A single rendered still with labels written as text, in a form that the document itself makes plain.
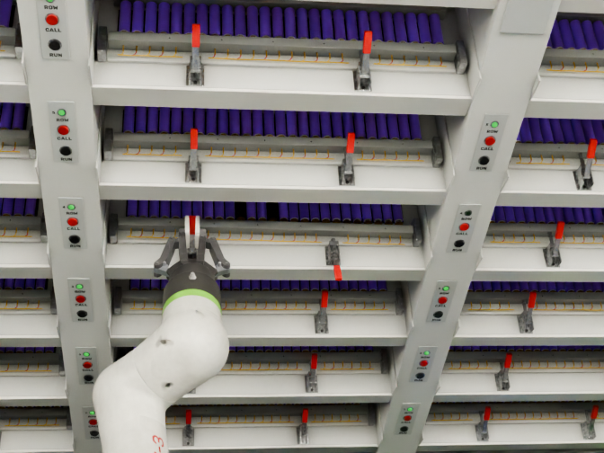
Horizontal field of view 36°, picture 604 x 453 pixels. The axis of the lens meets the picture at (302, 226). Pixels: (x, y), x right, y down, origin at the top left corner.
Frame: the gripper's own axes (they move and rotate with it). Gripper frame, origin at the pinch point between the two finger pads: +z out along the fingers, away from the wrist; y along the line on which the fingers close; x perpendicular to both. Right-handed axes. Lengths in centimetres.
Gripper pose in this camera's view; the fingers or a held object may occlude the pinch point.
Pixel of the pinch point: (191, 231)
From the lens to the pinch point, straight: 168.4
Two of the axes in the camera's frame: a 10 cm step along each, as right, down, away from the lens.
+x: 0.7, -8.7, -4.8
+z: -1.0, -4.9, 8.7
